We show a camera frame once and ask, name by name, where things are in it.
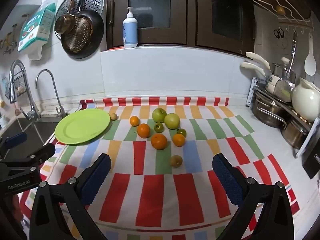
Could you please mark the steel kitchen sink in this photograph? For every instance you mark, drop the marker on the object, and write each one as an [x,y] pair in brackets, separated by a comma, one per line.
[32,130]

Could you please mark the white rice paddle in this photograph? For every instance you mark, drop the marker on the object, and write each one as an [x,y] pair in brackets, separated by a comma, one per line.
[310,65]

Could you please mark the white blue pump bottle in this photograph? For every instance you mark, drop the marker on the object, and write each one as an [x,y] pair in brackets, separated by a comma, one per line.
[130,32]

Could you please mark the large steel pot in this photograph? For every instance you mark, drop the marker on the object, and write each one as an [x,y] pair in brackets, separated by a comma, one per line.
[265,107]

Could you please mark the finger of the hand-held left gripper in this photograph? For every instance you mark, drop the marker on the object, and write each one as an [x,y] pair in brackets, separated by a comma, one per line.
[42,153]
[16,139]

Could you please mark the white ceramic pot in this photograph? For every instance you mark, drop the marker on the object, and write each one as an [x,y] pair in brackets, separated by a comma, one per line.
[303,100]

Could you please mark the colourful striped tablecloth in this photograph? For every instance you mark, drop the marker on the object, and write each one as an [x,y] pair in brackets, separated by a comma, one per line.
[150,192]

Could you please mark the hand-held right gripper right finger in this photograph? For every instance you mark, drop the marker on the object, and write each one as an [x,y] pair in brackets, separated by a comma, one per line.
[228,182]

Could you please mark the white dish rack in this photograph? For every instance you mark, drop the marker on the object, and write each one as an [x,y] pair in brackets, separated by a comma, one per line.
[252,90]

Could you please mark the thin gooseneck faucet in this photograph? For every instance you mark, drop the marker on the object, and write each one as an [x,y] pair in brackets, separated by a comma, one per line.
[60,111]

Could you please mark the lidded steel pot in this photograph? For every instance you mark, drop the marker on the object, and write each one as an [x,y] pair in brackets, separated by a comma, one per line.
[278,68]

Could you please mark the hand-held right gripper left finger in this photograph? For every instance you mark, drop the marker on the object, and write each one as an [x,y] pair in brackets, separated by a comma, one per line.
[96,180]

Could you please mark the green white paper towel pack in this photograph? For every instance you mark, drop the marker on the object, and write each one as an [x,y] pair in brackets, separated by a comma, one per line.
[37,27]

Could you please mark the small steel pot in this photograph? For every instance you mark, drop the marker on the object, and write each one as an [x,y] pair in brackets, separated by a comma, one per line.
[295,132]

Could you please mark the green plate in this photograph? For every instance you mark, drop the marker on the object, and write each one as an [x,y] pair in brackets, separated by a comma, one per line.
[80,127]

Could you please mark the perforated bronze strainer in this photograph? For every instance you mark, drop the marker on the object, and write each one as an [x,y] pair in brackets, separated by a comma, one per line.
[80,35]

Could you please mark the small orange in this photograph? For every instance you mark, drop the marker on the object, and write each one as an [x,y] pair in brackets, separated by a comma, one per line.
[134,120]

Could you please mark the green tomato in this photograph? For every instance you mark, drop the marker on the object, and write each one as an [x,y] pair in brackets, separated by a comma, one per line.
[158,127]
[182,131]

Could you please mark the green apple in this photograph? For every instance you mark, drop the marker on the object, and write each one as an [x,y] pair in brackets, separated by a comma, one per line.
[159,114]

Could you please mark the small tan round fruit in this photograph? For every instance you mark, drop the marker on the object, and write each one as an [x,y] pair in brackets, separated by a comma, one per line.
[113,116]
[176,161]

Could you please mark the yellow-green apple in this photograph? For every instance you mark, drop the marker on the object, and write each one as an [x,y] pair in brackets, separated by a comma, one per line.
[172,121]

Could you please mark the dark wooden window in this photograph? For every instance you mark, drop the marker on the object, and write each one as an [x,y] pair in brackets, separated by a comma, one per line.
[190,17]

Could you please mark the steel spatula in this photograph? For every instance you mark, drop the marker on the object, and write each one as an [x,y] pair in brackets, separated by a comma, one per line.
[283,90]

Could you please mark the small copper saucepan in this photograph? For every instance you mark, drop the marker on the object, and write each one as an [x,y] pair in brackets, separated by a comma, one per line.
[63,23]

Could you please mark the wall water tap fittings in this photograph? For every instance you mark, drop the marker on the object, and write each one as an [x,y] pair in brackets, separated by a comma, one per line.
[8,41]

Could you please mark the tall chrome kitchen faucet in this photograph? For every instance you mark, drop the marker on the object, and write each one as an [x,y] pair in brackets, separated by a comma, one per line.
[31,102]

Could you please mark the black scissors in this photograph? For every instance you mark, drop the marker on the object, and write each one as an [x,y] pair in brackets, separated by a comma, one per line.
[278,33]

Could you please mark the black box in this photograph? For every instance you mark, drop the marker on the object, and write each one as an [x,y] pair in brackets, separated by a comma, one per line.
[311,162]

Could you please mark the black frying pan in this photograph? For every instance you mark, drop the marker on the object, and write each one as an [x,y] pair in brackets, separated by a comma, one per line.
[97,37]

